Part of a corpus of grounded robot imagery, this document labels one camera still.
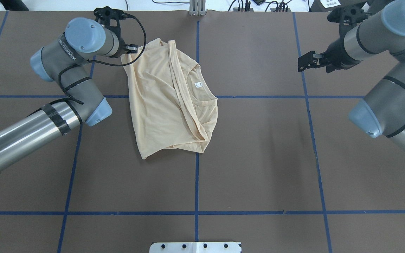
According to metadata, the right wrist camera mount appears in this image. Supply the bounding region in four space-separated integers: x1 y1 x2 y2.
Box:
327 4 374 37

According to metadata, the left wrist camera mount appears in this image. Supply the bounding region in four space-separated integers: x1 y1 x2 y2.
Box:
93 6 128 38

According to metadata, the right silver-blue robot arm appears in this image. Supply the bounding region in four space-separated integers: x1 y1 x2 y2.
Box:
297 0 405 152

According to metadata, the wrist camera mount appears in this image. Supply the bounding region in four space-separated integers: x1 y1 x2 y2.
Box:
327 4 374 37
93 6 128 38

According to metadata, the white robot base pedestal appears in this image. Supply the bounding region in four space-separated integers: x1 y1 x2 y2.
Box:
149 241 242 253

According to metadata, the aluminium frame post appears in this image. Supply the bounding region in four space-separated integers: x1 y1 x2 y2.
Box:
189 0 207 16

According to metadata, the cream long-sleeve printed shirt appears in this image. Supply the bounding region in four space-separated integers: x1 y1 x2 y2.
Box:
122 38 218 160

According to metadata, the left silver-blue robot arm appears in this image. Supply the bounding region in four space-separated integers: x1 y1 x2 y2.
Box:
0 14 140 174

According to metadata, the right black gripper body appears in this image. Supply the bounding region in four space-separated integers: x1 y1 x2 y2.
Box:
322 39 359 73

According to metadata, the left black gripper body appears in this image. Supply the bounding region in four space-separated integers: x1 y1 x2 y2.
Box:
113 38 129 59

